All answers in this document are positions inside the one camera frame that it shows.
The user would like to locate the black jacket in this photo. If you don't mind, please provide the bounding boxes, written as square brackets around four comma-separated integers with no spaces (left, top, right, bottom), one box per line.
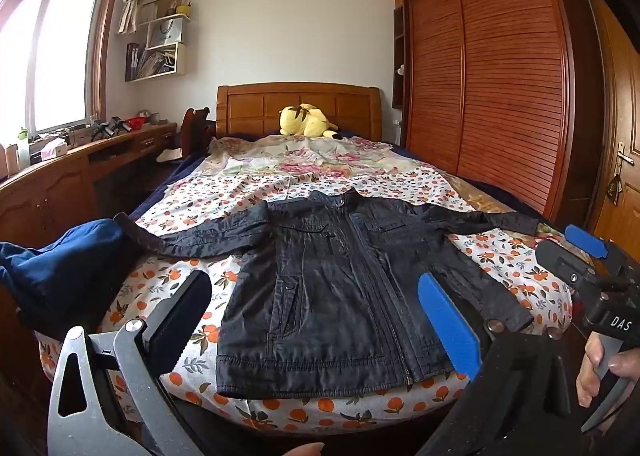
[114,188,540,399]

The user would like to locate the person's left hand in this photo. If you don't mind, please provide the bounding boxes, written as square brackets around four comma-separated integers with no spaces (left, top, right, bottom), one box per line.
[272,442,326,456]

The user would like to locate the white wall shelf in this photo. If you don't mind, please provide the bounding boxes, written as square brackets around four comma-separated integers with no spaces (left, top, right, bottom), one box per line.
[117,0,192,83]

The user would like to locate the orange print bed sheet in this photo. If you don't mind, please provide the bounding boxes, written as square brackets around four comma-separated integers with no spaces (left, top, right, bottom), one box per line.
[37,163,573,437]

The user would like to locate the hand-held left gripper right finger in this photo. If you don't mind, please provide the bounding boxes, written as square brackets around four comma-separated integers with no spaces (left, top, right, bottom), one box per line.
[415,272,572,456]

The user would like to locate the dark blue mattress cover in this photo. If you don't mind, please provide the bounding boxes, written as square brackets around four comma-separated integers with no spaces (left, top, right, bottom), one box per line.
[129,155,213,218]

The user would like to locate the pink floral quilt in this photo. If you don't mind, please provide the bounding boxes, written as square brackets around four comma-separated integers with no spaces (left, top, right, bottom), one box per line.
[207,132,403,187]

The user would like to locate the blue cloth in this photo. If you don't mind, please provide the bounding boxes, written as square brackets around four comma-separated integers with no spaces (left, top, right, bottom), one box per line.
[0,218,132,337]

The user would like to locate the wooden bed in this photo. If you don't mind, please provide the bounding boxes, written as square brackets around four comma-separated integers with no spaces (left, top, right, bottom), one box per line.
[30,82,576,437]

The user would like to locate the yellow plush toy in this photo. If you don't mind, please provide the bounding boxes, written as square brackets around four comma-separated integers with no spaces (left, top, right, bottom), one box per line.
[278,103,342,140]

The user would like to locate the row of books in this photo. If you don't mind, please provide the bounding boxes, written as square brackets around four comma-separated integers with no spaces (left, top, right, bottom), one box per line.
[126,42,179,80]

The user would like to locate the wooden louvered wardrobe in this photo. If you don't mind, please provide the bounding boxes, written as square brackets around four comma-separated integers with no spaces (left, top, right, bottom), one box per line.
[392,0,576,226]

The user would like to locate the wooden door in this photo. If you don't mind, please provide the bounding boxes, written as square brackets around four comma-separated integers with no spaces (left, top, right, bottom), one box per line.
[582,0,640,257]

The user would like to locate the person's right hand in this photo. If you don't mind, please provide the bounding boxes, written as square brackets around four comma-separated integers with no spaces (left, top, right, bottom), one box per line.
[576,333,640,407]

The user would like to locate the white paper bag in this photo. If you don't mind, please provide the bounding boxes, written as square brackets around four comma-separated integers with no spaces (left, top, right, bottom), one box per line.
[152,18,187,43]

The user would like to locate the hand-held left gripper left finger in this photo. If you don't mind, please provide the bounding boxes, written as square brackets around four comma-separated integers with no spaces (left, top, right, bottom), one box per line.
[46,270,213,456]

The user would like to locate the wooden chair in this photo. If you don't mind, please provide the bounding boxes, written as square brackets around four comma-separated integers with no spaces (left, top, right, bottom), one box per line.
[180,107,217,163]

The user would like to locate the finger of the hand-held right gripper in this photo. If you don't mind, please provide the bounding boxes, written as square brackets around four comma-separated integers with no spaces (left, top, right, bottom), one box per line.
[565,225,626,269]
[536,239,603,294]

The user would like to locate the wooden desk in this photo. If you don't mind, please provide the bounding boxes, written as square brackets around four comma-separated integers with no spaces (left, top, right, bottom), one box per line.
[0,121,179,249]

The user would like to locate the window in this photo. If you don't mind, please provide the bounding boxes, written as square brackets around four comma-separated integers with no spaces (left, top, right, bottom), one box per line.
[0,0,126,139]

